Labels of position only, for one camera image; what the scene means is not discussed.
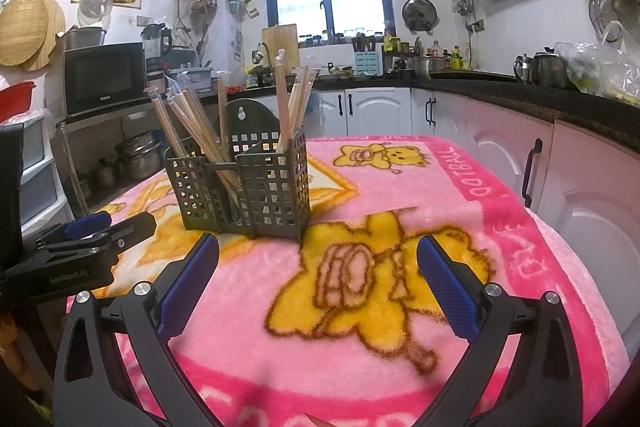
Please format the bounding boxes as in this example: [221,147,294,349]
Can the pink teddy bear blanket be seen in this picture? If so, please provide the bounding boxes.
[64,134,632,427]

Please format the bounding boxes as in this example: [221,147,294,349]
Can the light blue knife block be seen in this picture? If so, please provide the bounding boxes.
[354,51,382,76]

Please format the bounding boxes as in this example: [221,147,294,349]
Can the white lower kitchen cabinets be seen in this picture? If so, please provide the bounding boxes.
[305,88,639,353]

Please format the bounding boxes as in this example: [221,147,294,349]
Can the white plastic drawer unit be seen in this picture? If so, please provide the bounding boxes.
[18,108,74,236]

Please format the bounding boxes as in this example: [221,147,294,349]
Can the wooden chopsticks pair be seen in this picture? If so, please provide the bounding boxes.
[274,49,291,153]

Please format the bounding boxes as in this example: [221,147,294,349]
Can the hanging pot lid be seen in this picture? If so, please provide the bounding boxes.
[401,0,439,35]

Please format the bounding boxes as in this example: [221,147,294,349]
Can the black microwave oven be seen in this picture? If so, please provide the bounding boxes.
[64,42,146,117]

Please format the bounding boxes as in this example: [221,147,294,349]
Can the steel kettle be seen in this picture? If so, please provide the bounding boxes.
[513,54,534,84]

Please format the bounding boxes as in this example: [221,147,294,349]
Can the round bamboo board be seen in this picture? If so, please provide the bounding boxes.
[0,0,65,72]

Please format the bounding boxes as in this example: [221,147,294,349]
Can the metal storage shelf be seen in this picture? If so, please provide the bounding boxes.
[52,102,162,217]

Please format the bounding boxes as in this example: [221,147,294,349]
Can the steel pot on shelf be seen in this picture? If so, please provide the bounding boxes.
[115,131,163,182]

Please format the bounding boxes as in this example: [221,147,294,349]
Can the dark green utensil basket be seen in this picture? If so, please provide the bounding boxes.
[165,98,310,242]

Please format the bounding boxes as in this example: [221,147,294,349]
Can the wooden cutting board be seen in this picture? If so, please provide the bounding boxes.
[262,24,299,75]

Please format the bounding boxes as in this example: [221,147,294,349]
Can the glass pot lid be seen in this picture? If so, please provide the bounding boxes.
[78,0,114,22]

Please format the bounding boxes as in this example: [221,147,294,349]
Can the black blender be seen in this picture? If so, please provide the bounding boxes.
[140,23,172,60]

